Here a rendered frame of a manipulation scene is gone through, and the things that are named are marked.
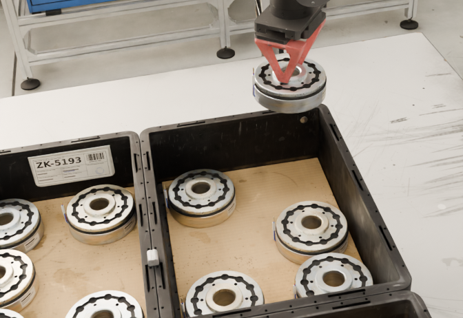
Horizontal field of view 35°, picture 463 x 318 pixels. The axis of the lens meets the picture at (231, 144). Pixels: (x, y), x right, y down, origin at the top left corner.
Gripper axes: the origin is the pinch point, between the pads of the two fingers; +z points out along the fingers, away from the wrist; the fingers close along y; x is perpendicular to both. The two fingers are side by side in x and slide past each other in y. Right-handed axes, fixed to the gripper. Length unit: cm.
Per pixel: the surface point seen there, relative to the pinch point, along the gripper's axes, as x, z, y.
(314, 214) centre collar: -7.5, 18.2, -8.0
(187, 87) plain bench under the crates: 40, 36, 36
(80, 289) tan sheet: 17.9, 22.7, -31.0
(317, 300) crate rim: -15.4, 11.7, -27.7
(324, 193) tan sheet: -5.9, 21.9, 0.8
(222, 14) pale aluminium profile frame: 95, 88, 157
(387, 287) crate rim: -22.1, 11.5, -22.6
